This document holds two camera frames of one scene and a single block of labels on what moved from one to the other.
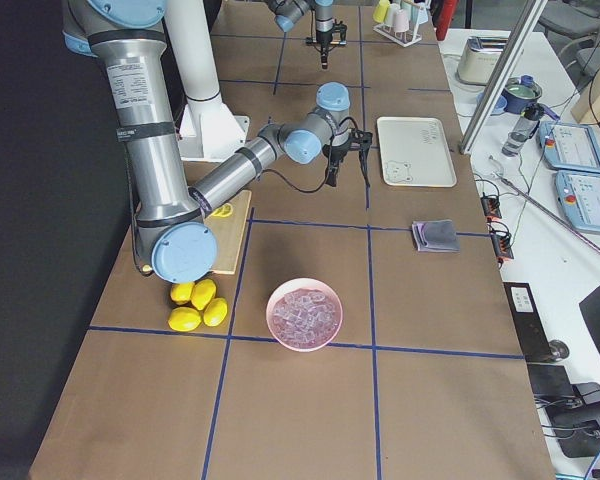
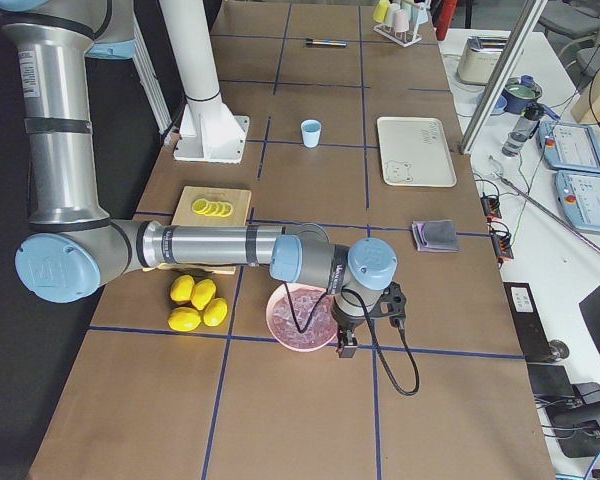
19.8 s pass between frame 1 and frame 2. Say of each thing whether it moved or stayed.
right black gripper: moved
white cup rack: stayed
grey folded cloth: stayed
